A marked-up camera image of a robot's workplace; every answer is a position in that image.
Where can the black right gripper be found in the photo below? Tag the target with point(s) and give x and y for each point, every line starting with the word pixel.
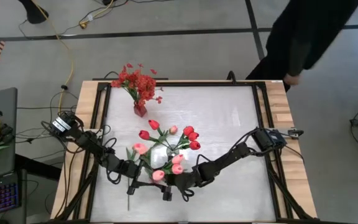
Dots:
pixel 183 182

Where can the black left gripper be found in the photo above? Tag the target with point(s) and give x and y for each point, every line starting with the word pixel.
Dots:
pixel 130 169

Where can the red artificial tulip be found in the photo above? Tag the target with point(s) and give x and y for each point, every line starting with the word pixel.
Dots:
pixel 188 130
pixel 194 145
pixel 193 136
pixel 153 124

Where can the red small-blossom flower bunch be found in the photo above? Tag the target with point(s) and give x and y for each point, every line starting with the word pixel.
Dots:
pixel 146 85
pixel 123 77
pixel 159 99

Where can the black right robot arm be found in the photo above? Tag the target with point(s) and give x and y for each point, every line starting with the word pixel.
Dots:
pixel 228 155

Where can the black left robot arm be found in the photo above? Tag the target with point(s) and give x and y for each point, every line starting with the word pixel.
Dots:
pixel 89 143

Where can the red glass vase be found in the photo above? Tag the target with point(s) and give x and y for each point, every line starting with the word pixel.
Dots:
pixel 140 110

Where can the black floor bar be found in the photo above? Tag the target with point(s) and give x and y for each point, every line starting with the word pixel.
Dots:
pixel 101 79

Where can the black computer mouse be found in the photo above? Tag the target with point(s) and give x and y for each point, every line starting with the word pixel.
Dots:
pixel 6 129

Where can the person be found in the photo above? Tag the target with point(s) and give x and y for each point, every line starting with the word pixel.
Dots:
pixel 306 31

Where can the black chair base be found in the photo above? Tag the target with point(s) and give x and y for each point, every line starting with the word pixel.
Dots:
pixel 34 14

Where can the black aluminium table frame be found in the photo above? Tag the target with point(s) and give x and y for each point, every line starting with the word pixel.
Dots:
pixel 197 84

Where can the black arched bracket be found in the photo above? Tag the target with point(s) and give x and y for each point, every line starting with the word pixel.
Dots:
pixel 231 72

